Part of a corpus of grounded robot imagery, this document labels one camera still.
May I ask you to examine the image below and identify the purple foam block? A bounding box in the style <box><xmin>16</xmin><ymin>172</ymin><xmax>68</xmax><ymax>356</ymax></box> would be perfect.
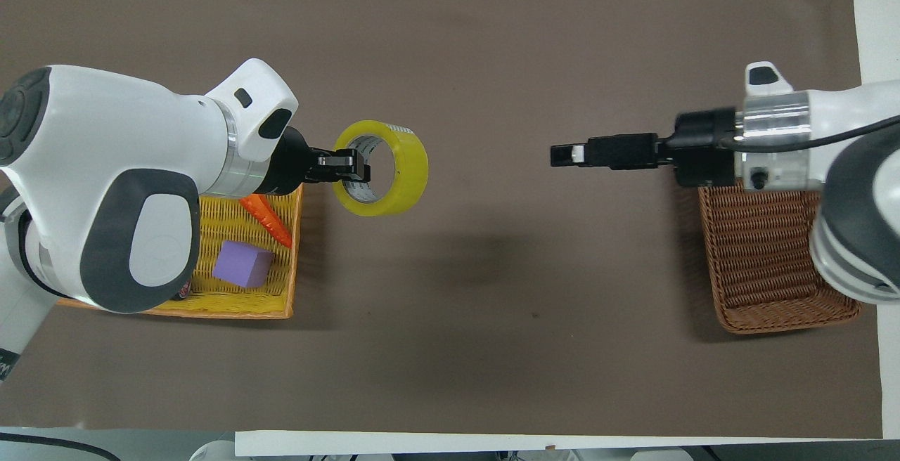
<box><xmin>212</xmin><ymin>240</ymin><xmax>276</xmax><ymax>289</ymax></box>

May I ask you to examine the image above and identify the brown wicker basket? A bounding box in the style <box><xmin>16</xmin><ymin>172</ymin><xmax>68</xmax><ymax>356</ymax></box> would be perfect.
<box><xmin>697</xmin><ymin>177</ymin><xmax>863</xmax><ymax>336</ymax></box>

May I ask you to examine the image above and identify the yellow wicker basket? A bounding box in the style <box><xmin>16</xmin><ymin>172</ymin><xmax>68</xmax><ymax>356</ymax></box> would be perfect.
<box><xmin>56</xmin><ymin>183</ymin><xmax>304</xmax><ymax>320</ymax></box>

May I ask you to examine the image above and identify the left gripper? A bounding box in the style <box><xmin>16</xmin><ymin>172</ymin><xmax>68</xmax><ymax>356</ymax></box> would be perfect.
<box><xmin>262</xmin><ymin>126</ymin><xmax>330</xmax><ymax>196</ymax></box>

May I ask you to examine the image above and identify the black cable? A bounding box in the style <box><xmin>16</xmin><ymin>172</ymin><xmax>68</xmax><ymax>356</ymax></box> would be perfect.
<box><xmin>719</xmin><ymin>115</ymin><xmax>900</xmax><ymax>153</ymax></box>
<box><xmin>0</xmin><ymin>431</ymin><xmax>122</xmax><ymax>461</ymax></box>

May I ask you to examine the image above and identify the orange toy carrot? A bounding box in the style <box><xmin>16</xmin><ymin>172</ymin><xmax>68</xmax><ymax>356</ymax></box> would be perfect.
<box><xmin>238</xmin><ymin>195</ymin><xmax>293</xmax><ymax>249</ymax></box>

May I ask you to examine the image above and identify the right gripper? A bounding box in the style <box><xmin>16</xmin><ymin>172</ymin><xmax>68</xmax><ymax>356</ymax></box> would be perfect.
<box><xmin>657</xmin><ymin>108</ymin><xmax>739</xmax><ymax>188</ymax></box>

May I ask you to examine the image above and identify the yellow tape roll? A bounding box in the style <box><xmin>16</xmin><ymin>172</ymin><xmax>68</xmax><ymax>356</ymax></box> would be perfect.
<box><xmin>332</xmin><ymin>120</ymin><xmax>430</xmax><ymax>217</ymax></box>

